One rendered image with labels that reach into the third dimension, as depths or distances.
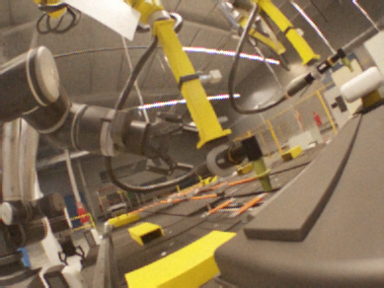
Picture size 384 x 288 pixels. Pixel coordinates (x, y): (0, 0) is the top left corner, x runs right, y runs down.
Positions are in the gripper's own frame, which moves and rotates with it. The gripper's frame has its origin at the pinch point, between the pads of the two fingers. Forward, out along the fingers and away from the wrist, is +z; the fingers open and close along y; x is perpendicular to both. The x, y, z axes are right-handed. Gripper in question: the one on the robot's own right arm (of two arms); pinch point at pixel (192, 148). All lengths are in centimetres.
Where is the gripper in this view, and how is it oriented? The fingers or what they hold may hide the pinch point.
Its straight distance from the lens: 40.4
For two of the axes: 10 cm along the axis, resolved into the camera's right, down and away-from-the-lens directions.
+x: 2.0, -2.5, -9.5
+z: 9.7, 1.9, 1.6
